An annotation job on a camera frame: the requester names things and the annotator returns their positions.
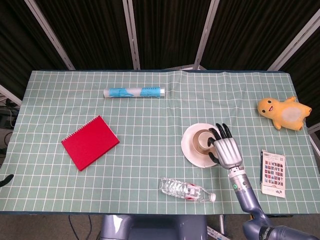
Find red spiral notebook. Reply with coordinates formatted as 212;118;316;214
61;114;121;172

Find yellow plush toy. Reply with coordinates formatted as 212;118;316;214
257;96;313;131

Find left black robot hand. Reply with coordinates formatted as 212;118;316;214
0;174;15;188

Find green checked tablecloth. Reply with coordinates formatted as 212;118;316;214
0;69;320;216

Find white partition post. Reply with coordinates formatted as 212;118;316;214
193;0;221;71
121;0;141;71
267;9;320;72
0;84;23;107
307;122;320;148
24;0;76;71

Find metal table leg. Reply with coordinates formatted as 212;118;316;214
218;214;225;236

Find black pleated curtain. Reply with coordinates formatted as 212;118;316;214
0;0;320;131

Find clear plastic water bottle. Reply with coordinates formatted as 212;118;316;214
159;177;217;203

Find sticker card pack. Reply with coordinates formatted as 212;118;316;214
259;149;286;199

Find grey robot torso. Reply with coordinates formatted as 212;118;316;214
99;214;209;240

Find clear roll with blue print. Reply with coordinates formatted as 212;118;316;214
103;85;167;99

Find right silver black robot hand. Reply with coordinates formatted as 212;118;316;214
207;123;244;171

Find white paper plate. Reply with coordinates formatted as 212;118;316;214
180;122;222;169

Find blue floor cable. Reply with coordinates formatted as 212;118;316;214
67;214;77;240

